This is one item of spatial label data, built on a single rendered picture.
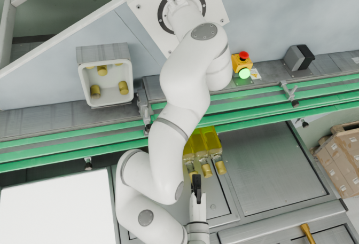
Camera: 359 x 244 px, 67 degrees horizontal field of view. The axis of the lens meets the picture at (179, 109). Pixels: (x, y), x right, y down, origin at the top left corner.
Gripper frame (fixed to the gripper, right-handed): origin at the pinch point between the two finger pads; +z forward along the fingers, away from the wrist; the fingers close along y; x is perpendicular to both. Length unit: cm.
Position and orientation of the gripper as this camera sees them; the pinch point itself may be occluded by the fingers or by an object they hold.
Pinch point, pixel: (195, 181)
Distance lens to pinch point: 104.9
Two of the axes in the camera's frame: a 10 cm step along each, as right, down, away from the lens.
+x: -10.0, -0.5, -0.7
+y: 0.8, -5.9, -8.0
